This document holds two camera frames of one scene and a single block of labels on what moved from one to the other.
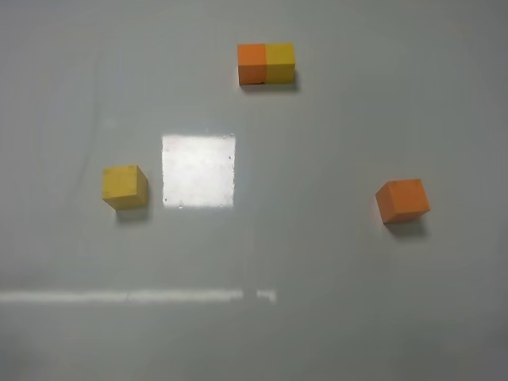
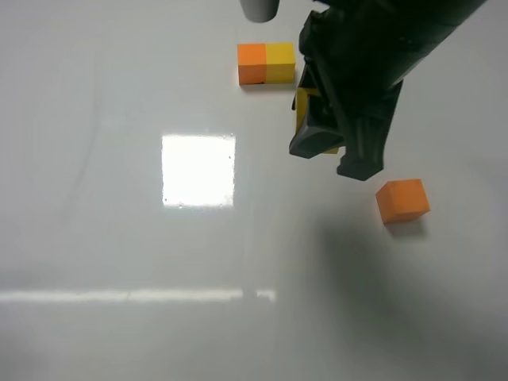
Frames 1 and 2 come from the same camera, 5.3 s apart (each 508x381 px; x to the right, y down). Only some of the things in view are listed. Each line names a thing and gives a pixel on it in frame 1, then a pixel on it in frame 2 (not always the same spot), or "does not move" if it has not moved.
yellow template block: [280, 63] does not move
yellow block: [124, 186] -> [303, 96]
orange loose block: [402, 200] does not move
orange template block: [252, 63] does not move
